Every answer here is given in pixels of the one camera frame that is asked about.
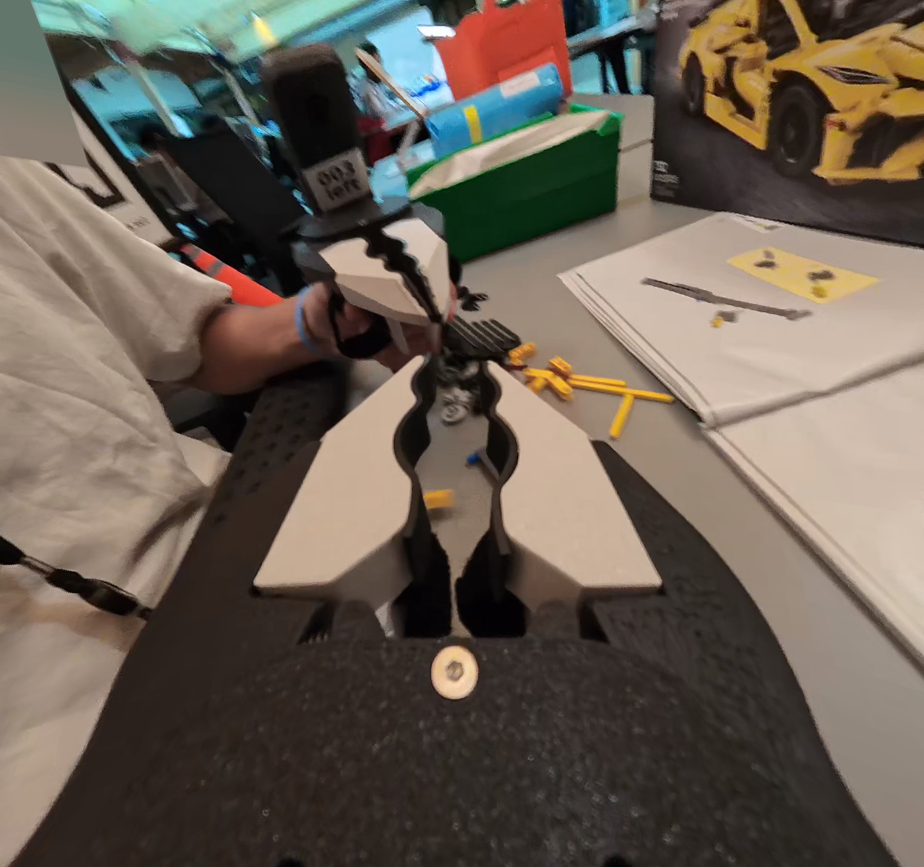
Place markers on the person's left forearm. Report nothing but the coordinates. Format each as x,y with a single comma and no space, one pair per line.
245,347

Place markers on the person's left hand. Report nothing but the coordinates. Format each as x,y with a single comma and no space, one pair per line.
321,318

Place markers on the small black lego beam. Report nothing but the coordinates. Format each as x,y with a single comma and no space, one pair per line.
473,297

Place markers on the black perforated board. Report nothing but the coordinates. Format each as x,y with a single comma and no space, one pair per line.
281,434

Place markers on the light blue package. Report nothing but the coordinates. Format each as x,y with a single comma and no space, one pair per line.
498,109

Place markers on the instruction booklet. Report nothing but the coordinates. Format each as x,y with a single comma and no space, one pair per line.
794,347

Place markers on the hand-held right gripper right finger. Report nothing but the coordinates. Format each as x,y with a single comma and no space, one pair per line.
577,513

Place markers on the green plastic bin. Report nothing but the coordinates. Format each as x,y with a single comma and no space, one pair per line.
527,196

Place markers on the stack of long black lego beams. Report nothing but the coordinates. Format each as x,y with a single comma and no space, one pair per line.
480,336

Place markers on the lego set box with yellow car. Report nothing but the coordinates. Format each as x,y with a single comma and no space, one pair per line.
779,87

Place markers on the small wooden board on stand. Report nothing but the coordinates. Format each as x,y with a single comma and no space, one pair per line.
393,87

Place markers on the light grey round lego piece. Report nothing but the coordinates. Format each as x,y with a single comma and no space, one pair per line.
455,412

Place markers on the black framed marker sign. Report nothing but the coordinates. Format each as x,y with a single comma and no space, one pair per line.
108,188

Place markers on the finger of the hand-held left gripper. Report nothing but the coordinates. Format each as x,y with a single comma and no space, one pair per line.
368,275
429,253

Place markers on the cluster of yellow lego pieces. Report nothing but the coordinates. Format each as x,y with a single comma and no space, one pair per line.
577,383

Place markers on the white paper sheet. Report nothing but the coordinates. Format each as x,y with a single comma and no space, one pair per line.
505,149

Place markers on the blue wristband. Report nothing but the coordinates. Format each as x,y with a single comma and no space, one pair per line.
304,318

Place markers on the orange traffic cone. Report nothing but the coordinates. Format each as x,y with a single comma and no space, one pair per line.
231,275

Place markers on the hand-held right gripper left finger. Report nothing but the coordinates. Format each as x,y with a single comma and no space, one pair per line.
339,513

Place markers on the orange plastic case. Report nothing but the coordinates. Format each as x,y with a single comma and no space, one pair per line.
505,37

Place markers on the short yellow lego beam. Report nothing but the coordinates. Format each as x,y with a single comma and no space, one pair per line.
439,499

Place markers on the long grey lego beam assembly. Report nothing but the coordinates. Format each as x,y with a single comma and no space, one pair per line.
485,464

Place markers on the black office chair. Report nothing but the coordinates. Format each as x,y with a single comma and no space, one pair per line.
231,196

